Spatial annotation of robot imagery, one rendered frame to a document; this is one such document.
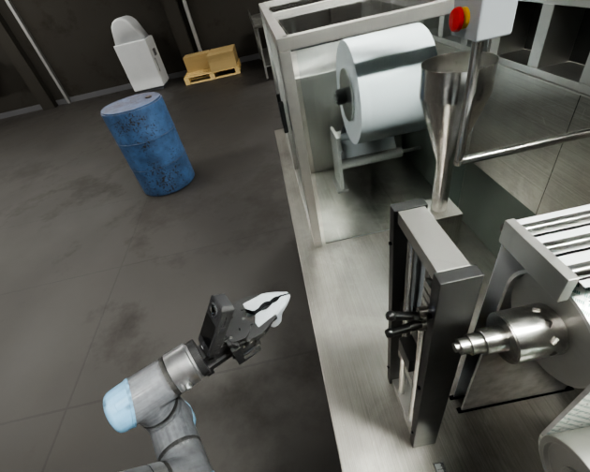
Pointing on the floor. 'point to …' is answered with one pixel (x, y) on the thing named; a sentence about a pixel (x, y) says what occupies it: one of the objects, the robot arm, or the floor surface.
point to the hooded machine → (139, 55)
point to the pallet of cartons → (212, 64)
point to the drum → (149, 142)
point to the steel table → (260, 41)
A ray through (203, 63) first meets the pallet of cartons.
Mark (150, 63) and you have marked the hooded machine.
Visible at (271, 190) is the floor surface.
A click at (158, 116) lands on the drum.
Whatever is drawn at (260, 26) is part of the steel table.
